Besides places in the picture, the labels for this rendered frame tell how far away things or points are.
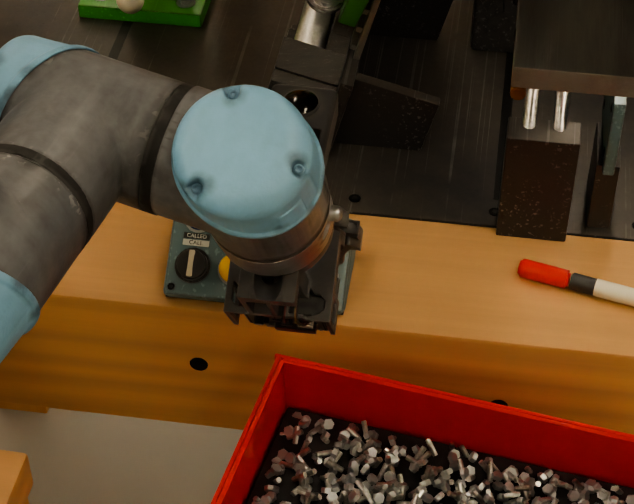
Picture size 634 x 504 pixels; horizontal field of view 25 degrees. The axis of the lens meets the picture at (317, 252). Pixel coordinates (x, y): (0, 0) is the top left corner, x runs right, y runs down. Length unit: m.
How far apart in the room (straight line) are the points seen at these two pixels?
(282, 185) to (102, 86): 0.12
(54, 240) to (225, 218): 0.09
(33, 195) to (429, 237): 0.59
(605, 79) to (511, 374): 0.27
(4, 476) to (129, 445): 1.12
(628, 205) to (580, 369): 0.19
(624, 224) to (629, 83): 0.25
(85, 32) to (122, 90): 0.73
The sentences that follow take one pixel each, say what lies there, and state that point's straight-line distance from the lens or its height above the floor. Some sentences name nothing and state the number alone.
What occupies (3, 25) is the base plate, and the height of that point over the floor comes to 0.90.
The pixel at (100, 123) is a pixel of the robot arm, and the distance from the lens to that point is 0.78.
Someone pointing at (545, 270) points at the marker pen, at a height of 0.92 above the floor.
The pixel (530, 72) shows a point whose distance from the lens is 1.08.
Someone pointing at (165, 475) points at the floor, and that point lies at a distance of 2.24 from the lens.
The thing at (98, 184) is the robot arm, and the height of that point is 1.26.
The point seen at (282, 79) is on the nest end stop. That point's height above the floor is 0.97.
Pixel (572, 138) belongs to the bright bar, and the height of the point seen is 1.01.
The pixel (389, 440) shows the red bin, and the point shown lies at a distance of 1.13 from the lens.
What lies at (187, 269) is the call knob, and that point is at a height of 0.93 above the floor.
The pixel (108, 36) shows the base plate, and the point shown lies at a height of 0.90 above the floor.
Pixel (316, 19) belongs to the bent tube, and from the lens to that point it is 1.35.
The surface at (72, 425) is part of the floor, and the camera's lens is 2.33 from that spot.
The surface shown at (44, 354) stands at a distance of 1.29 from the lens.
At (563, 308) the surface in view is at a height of 0.90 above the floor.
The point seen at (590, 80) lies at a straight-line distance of 1.08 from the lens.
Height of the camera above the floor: 1.75
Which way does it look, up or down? 43 degrees down
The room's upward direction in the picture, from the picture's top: straight up
